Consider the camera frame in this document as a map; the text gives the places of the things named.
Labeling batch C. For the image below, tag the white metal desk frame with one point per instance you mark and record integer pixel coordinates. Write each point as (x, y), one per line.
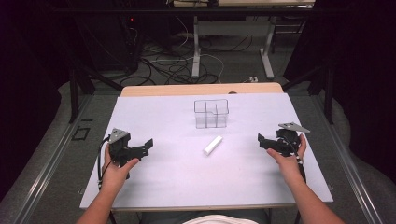
(232, 28)

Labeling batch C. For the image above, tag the person's white shirt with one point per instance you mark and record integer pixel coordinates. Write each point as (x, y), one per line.
(219, 219)

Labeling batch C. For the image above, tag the white table cover sheet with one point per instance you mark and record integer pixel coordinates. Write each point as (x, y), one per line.
(186, 174)

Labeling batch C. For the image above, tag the white power strip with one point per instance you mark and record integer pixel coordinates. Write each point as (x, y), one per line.
(253, 79)

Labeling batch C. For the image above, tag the black metal stand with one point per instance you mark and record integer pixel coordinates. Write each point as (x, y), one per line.
(81, 87)
(320, 84)

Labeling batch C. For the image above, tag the person's left hand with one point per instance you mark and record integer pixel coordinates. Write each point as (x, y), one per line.
(115, 174)

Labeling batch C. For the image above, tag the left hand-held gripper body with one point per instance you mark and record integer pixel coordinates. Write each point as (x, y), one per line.
(120, 146)

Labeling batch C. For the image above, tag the person's right hand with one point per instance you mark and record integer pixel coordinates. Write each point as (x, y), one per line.
(288, 163)

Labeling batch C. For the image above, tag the metal floor rail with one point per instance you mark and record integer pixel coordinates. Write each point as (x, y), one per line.
(345, 158)
(49, 158)

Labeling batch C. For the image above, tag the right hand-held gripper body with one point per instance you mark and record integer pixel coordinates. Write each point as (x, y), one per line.
(288, 139)

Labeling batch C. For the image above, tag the black computer tower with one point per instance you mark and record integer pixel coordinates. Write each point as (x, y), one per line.
(124, 40)

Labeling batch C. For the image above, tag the white rectangular block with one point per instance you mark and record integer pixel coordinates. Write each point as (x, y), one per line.
(213, 145)

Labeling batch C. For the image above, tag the clear plastic organizer box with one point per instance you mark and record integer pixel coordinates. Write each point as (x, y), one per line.
(211, 114)

